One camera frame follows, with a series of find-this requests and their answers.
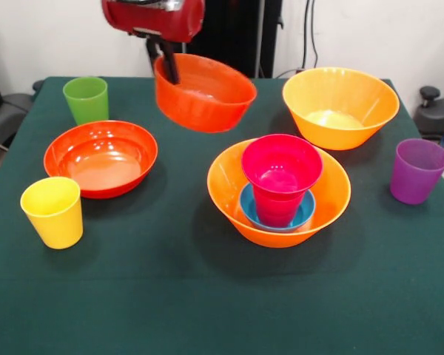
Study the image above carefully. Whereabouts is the wide red bowl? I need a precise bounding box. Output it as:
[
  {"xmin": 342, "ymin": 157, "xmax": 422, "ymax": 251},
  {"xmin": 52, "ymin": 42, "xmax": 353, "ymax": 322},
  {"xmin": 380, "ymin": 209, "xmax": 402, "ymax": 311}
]
[{"xmin": 43, "ymin": 120, "xmax": 159, "ymax": 200}]

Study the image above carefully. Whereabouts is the green plastic cup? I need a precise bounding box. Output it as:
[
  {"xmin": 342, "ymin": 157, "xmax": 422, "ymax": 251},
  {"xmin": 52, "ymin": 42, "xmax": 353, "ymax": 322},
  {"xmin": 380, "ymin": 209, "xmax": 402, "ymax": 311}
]
[{"xmin": 62, "ymin": 75, "xmax": 109, "ymax": 126}]

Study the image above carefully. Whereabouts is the blue plastic bowl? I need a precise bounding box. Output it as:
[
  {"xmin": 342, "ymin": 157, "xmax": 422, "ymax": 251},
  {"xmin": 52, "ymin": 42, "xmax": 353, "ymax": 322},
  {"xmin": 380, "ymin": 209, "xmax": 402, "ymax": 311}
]
[{"xmin": 238, "ymin": 183, "xmax": 317, "ymax": 234}]

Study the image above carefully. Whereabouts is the dark green tablecloth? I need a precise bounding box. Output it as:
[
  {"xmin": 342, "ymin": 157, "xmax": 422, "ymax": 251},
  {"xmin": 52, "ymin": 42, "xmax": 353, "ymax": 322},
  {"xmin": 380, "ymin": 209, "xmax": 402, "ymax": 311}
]
[{"xmin": 0, "ymin": 75, "xmax": 444, "ymax": 355}]

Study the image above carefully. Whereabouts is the black chair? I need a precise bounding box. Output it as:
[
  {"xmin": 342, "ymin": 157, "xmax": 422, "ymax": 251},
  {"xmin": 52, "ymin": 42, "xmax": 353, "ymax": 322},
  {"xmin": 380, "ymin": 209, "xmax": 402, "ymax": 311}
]
[{"xmin": 0, "ymin": 47, "xmax": 44, "ymax": 149}]

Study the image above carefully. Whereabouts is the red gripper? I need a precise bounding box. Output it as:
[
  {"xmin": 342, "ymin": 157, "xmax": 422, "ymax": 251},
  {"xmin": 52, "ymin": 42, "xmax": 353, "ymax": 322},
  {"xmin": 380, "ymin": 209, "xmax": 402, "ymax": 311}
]
[{"xmin": 101, "ymin": 0, "xmax": 206, "ymax": 85}]

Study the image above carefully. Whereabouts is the small red bowl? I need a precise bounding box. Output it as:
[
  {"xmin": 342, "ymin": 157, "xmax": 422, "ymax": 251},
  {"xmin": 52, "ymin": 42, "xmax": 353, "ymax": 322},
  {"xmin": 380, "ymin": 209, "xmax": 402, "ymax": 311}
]
[{"xmin": 153, "ymin": 53, "xmax": 258, "ymax": 133}]

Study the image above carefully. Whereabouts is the large orange bowl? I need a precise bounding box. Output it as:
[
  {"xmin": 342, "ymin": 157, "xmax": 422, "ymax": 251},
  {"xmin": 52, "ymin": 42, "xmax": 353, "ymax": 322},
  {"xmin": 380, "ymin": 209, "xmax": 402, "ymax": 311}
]
[
  {"xmin": 282, "ymin": 67, "xmax": 400, "ymax": 152},
  {"xmin": 206, "ymin": 139, "xmax": 352, "ymax": 249}
]

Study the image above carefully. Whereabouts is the pink plastic cup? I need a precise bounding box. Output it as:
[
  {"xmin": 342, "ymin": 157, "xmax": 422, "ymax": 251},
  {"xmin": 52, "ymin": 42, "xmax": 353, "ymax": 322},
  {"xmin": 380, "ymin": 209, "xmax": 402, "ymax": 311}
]
[{"xmin": 253, "ymin": 188, "xmax": 306, "ymax": 229}]

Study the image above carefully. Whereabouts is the black hanging cable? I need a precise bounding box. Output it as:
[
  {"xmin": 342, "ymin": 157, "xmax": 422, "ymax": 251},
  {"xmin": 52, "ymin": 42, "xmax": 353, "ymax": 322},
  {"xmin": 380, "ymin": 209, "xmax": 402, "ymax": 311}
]
[{"xmin": 276, "ymin": 0, "xmax": 319, "ymax": 78}]

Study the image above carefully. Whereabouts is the purple plastic cup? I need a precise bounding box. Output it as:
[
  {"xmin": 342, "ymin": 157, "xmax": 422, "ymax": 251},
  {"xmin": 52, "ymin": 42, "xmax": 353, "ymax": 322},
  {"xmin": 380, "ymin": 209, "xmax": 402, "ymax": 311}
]
[{"xmin": 389, "ymin": 138, "xmax": 444, "ymax": 206}]

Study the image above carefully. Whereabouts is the yellow plastic cup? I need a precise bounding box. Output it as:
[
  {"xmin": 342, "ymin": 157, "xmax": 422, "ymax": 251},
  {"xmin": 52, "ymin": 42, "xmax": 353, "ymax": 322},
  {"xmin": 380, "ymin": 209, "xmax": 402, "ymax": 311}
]
[{"xmin": 20, "ymin": 176, "xmax": 84, "ymax": 250}]

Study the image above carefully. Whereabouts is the pink plastic bowl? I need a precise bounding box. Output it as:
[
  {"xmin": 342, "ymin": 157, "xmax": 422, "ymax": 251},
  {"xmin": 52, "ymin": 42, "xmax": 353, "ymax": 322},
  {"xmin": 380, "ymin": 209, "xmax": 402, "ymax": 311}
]
[{"xmin": 240, "ymin": 133, "xmax": 324, "ymax": 194}]

